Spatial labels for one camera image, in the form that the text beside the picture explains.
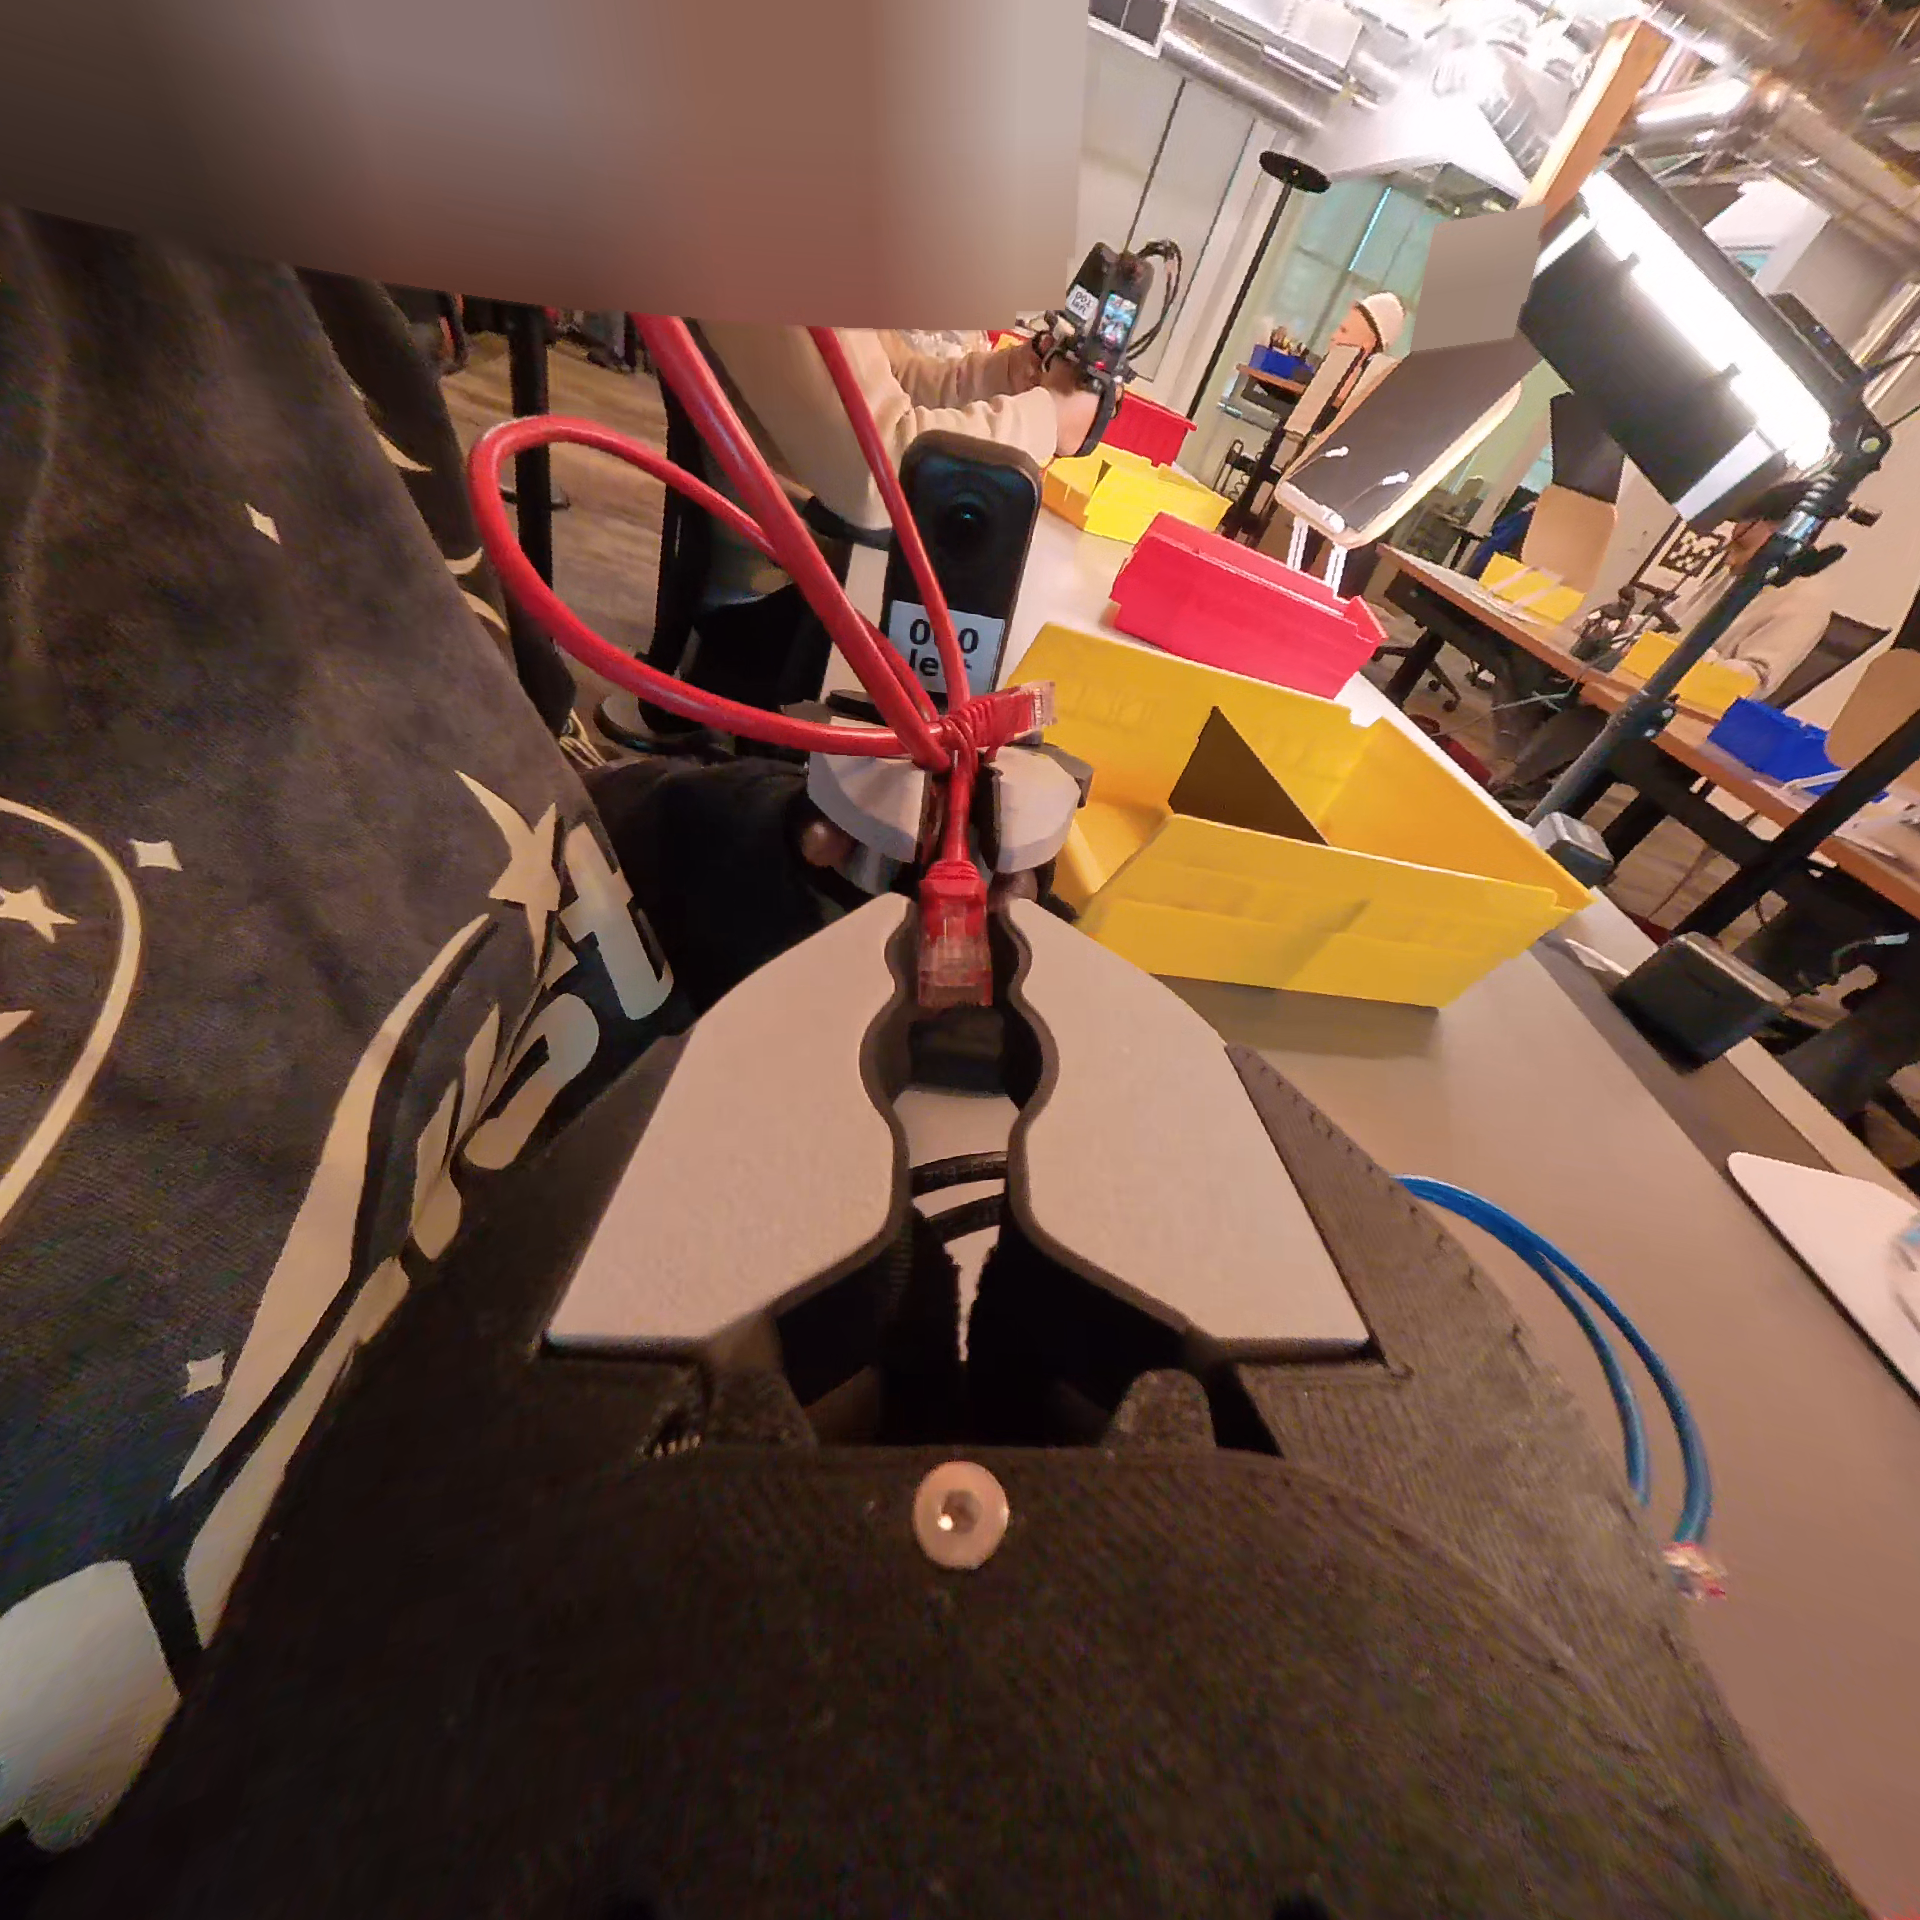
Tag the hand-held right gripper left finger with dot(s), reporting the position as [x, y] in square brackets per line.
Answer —
[751, 1155]

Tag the person's left hand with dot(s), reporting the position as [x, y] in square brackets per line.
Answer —
[720, 869]

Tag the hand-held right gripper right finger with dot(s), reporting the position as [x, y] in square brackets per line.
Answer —
[1185, 1172]

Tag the black light stand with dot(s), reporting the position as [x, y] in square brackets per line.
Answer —
[1799, 524]

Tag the studio light panel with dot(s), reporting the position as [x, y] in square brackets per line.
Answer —
[1681, 347]

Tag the yellow plastic bin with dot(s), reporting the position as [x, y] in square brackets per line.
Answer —
[1320, 916]
[1126, 495]

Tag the wooden desk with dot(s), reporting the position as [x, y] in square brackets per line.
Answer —
[1515, 639]

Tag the white power strip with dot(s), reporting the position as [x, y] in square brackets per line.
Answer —
[1829, 1260]

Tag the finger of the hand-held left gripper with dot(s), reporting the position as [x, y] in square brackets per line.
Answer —
[870, 804]
[1035, 811]

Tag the black power adapter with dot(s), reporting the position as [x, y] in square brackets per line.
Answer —
[1694, 998]

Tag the red plastic bin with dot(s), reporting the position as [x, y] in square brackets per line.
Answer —
[1154, 429]
[1245, 615]

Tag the tilted display board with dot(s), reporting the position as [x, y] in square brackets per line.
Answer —
[1394, 452]

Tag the black floor lamp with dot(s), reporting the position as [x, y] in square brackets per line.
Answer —
[1293, 167]

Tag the blue plastic bin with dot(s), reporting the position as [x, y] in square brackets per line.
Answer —
[1779, 744]

